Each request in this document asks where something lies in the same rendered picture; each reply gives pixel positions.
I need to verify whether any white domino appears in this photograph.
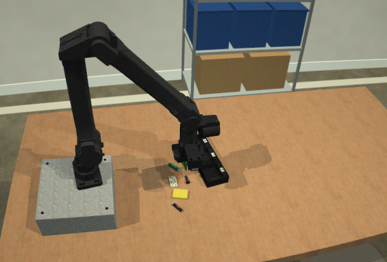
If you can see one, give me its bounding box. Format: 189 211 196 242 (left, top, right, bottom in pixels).
169 176 177 188

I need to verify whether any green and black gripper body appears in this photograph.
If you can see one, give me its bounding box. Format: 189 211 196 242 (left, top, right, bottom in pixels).
172 139 205 163

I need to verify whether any green battery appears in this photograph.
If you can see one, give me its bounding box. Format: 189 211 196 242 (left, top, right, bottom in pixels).
168 163 180 171

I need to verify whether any black three-compartment bin rack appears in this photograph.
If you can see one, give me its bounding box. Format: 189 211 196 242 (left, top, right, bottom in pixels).
197 134 229 188

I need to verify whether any yellow sticky note pad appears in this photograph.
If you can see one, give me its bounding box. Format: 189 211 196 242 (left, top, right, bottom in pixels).
172 189 188 200

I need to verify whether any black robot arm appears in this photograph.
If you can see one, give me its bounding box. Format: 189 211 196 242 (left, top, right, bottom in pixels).
58 22 220 190

